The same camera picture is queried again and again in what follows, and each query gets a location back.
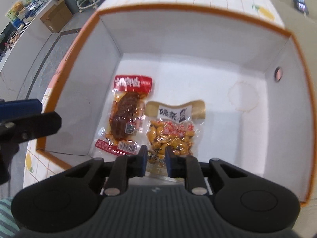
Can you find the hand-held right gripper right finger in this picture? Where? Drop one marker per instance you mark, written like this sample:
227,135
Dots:
170,164

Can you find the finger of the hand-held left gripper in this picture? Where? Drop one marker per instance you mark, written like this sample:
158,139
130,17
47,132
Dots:
37,125

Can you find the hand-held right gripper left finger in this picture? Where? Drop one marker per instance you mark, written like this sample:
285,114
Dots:
143,162

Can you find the yellow bean snack packet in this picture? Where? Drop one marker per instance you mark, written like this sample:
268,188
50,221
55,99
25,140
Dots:
168,133

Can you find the orange cardboard box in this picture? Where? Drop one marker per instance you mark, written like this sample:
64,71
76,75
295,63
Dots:
198,67

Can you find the red meat snack packet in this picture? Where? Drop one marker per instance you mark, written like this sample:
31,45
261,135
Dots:
126,109

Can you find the white low cabinet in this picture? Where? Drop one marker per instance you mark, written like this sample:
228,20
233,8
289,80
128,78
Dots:
24,34

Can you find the brown cardboard carton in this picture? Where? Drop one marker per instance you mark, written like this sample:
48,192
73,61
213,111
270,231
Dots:
55,17

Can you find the row of plush toys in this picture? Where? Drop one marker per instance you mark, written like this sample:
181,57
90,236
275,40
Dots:
22,10

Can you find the black smartphone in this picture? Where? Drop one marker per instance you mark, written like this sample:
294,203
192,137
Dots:
299,1

